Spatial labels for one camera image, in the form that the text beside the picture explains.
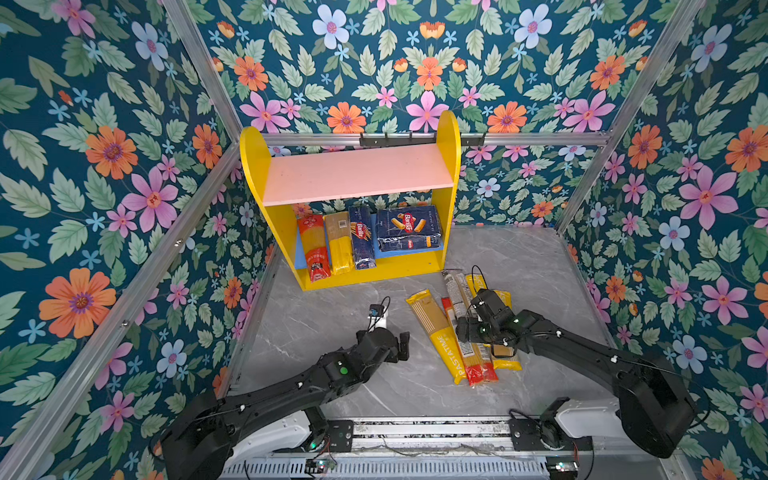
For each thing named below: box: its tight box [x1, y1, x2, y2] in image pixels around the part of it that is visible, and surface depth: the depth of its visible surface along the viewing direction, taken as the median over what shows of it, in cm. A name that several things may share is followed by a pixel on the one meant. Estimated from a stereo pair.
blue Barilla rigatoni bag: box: [376, 205, 442, 252], surface depth 95 cm
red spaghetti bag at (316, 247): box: [297, 214, 331, 283], surface depth 95 cm
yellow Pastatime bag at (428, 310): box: [406, 289, 467, 385], surface depth 91 cm
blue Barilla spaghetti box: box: [349, 206, 377, 270], surface depth 95 cm
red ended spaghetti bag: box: [441, 297, 499, 387], surface depth 85 cm
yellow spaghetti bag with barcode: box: [324, 211, 354, 275], surface depth 95 cm
